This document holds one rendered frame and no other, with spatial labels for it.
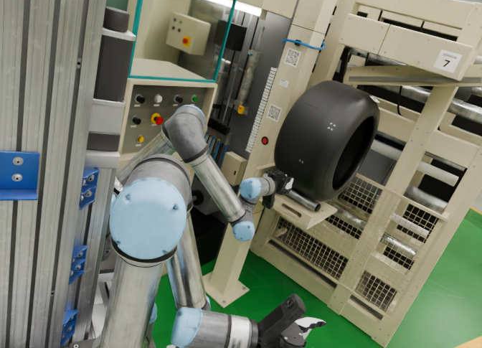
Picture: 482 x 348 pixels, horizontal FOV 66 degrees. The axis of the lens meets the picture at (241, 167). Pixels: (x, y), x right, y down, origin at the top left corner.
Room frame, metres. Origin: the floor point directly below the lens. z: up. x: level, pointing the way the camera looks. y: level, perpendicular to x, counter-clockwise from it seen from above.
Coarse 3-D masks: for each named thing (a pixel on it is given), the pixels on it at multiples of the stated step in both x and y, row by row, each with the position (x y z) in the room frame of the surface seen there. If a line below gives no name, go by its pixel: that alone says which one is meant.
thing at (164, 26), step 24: (144, 0) 1.51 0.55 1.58; (168, 0) 1.61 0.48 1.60; (192, 0) 1.72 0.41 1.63; (216, 0) 1.84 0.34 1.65; (144, 24) 1.53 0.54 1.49; (168, 24) 1.63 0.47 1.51; (192, 24) 1.74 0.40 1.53; (216, 24) 1.87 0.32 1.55; (144, 48) 1.54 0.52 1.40; (168, 48) 1.65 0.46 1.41; (192, 48) 1.77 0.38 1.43; (216, 48) 1.91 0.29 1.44; (144, 72) 1.56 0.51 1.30; (168, 72) 1.67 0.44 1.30; (192, 72) 1.80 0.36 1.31; (216, 72) 1.94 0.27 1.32
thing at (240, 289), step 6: (204, 276) 2.00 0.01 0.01; (210, 276) 2.02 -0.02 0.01; (204, 282) 1.95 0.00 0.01; (240, 282) 2.05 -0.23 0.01; (204, 288) 1.89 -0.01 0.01; (210, 288) 1.90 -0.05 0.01; (234, 288) 1.97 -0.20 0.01; (240, 288) 1.99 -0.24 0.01; (246, 288) 2.01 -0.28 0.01; (210, 294) 1.85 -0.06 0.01; (216, 294) 1.87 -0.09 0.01; (228, 294) 1.90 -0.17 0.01; (234, 294) 1.92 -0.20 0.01; (240, 294) 1.94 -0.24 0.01; (216, 300) 1.82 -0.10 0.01; (222, 300) 1.83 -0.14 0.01; (228, 300) 1.85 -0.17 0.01; (234, 300) 1.87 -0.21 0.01; (222, 306) 1.79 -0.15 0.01
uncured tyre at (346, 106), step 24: (312, 96) 1.70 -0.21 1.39; (336, 96) 1.69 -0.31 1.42; (360, 96) 1.71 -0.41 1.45; (288, 120) 1.66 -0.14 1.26; (312, 120) 1.61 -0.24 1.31; (336, 120) 1.58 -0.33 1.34; (360, 120) 1.64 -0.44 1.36; (288, 144) 1.61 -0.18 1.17; (312, 144) 1.56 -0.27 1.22; (336, 144) 1.55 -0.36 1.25; (360, 144) 2.01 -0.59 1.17; (288, 168) 1.62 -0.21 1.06; (312, 168) 1.54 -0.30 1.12; (336, 168) 1.99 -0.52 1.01; (312, 192) 1.60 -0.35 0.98; (336, 192) 1.73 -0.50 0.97
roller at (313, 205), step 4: (264, 176) 1.80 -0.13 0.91; (292, 188) 1.72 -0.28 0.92; (292, 192) 1.70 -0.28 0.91; (296, 192) 1.70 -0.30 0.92; (300, 192) 1.70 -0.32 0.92; (292, 196) 1.69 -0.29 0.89; (296, 196) 1.68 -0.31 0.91; (300, 196) 1.68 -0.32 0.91; (304, 196) 1.68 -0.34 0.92; (296, 200) 1.69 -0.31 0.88; (300, 200) 1.67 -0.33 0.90; (304, 200) 1.66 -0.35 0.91; (308, 200) 1.65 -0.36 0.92; (312, 200) 1.65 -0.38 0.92; (304, 204) 1.66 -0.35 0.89; (308, 204) 1.64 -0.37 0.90; (312, 204) 1.63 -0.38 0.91; (316, 204) 1.63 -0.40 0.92; (320, 204) 1.64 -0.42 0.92; (312, 208) 1.63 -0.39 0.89; (316, 208) 1.62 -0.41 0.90
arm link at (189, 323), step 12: (180, 312) 0.57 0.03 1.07; (192, 312) 0.58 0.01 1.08; (204, 312) 0.59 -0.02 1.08; (216, 312) 0.60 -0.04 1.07; (180, 324) 0.55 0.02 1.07; (192, 324) 0.55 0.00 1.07; (204, 324) 0.56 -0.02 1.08; (216, 324) 0.57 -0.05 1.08; (228, 324) 0.57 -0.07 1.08; (180, 336) 0.53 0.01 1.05; (192, 336) 0.54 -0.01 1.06; (204, 336) 0.55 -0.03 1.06; (216, 336) 0.55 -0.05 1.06; (228, 336) 0.56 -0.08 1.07
